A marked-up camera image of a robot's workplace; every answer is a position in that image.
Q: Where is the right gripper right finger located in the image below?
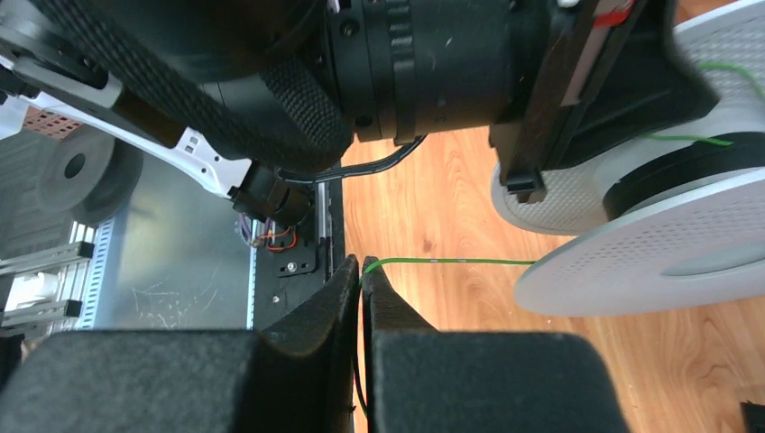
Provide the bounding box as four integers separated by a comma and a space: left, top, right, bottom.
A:
359, 256, 628, 432

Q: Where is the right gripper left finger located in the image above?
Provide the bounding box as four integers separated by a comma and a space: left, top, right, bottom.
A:
1, 255, 359, 432

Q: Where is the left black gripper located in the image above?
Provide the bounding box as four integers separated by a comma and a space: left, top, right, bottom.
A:
489, 1, 720, 203

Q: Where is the green wire coil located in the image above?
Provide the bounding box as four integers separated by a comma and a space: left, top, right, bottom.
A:
352, 62, 765, 419

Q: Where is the grey filament spool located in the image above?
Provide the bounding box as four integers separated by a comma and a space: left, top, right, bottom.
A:
490, 1, 764, 317

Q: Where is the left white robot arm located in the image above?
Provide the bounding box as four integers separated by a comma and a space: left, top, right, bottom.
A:
1, 1, 719, 226

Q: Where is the grey spool on floor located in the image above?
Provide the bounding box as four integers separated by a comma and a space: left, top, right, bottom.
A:
35, 125, 144, 227

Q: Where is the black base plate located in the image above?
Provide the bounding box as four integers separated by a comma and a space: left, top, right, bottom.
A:
246, 180, 346, 329

